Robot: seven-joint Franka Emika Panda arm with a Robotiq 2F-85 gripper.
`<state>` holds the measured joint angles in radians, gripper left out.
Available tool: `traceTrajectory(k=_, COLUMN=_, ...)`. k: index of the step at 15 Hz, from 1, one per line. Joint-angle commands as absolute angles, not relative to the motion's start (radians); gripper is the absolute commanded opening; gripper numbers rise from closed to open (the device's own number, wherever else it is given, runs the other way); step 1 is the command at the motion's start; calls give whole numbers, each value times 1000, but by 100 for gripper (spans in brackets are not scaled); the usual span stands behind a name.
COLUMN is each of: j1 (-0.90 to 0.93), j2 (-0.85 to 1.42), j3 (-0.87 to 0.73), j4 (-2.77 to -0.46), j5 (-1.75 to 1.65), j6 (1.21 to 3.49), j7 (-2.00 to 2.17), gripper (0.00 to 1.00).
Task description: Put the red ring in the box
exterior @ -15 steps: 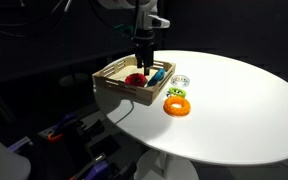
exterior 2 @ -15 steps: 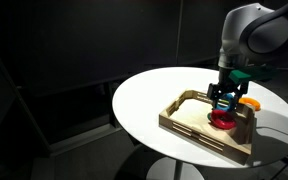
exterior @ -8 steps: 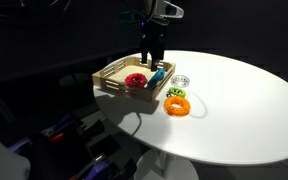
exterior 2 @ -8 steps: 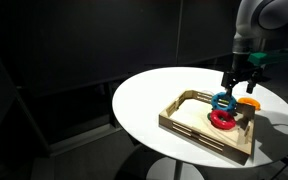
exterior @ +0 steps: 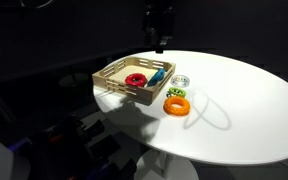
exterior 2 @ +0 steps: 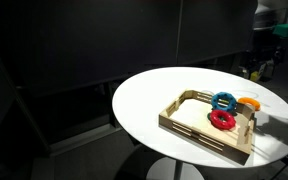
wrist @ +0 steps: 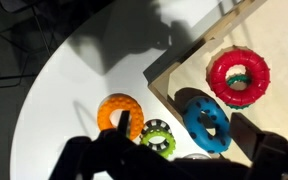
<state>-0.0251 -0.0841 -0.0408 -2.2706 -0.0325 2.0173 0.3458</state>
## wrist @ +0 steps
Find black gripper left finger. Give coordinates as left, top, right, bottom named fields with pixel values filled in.
left=97, top=110, right=142, bottom=148

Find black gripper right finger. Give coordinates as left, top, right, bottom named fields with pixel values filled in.
left=229, top=112, right=288, bottom=180

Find red ribbed ring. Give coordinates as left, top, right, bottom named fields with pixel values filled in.
left=209, top=48, right=271, bottom=107

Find light wooden slatted tray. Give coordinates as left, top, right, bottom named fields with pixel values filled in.
left=147, top=0, right=288, bottom=168

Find orange studded ring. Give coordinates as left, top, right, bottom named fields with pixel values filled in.
left=96, top=93, right=145, bottom=142

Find lime green ridged ring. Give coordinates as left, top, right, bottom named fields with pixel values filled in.
left=139, top=125, right=177, bottom=159

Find black and white ring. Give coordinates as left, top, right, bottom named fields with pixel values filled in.
left=142, top=118, right=173, bottom=152

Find thin dark green ring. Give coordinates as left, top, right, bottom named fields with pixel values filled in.
left=225, top=73, right=252, bottom=111

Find clear transparent ring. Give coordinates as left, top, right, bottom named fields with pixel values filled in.
left=183, top=152, right=212, bottom=161

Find blue studded ring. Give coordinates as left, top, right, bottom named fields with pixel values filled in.
left=182, top=96, right=233, bottom=155

